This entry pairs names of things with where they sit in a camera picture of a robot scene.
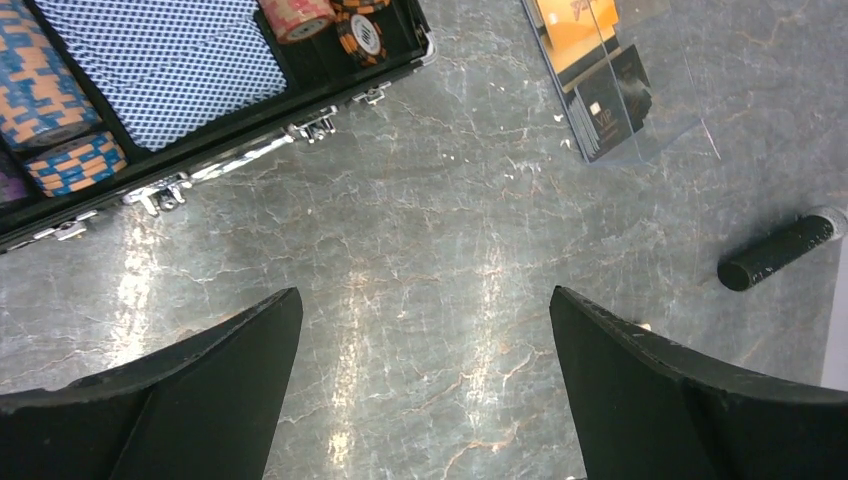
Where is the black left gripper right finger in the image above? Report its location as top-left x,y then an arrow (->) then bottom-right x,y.
549,286 -> 847,479

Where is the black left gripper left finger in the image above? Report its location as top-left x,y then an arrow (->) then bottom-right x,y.
1,288 -> 303,479

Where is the black VIP card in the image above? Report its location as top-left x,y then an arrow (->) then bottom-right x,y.
565,45 -> 653,163

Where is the clear acrylic card box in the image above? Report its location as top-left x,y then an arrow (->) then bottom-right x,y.
522,0 -> 703,166

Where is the blue patterned card deck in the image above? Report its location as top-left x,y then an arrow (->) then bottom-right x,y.
37,0 -> 287,151

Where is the black cylindrical flashlight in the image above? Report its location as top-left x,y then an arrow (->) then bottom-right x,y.
716,205 -> 847,292

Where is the blue orange chip stack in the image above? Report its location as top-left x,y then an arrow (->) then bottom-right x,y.
1,1 -> 128,198

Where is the black poker chip case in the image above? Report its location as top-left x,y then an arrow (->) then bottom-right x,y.
1,1 -> 436,252

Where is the pink chip stack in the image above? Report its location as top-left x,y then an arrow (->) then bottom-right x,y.
258,0 -> 336,44

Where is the orange black chip stack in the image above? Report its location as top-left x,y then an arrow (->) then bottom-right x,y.
330,0 -> 390,67

